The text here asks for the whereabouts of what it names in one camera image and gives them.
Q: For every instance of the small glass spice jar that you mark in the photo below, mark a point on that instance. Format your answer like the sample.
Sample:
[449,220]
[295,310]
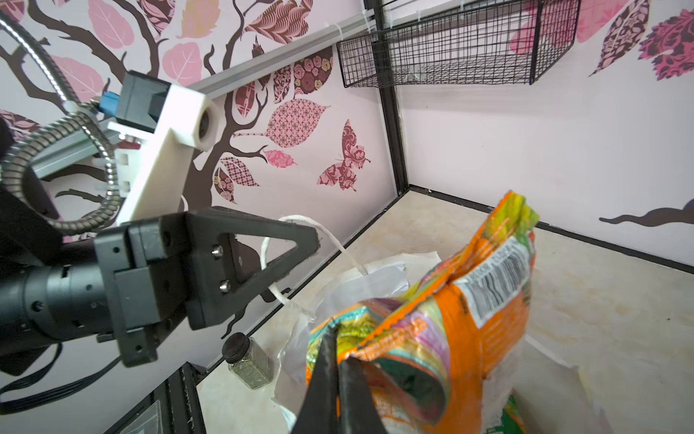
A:
[248,361]

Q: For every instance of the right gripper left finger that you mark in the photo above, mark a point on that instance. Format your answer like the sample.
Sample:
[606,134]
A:
[320,410]

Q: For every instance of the orange white snack packet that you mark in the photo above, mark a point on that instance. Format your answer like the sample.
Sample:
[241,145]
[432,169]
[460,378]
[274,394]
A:
[442,356]

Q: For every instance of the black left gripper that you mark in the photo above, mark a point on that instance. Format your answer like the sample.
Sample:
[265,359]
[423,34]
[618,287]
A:
[142,269]

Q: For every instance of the left aluminium rail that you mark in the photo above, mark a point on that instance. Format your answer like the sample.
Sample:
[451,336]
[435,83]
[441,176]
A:
[217,81]

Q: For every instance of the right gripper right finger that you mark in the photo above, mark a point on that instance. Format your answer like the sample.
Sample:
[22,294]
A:
[358,414]

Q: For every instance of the white paper bag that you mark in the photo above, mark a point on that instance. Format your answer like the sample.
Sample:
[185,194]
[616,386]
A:
[552,396]

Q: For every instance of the green Fox's bag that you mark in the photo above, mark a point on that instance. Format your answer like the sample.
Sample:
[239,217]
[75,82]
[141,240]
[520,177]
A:
[509,421]

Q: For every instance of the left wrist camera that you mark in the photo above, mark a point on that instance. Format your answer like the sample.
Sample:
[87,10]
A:
[170,123]

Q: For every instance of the black wire basket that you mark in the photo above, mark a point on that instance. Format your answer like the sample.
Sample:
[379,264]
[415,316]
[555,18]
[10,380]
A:
[482,43]

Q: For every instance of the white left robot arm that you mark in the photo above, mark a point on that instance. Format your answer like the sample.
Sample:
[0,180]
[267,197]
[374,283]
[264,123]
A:
[62,298]

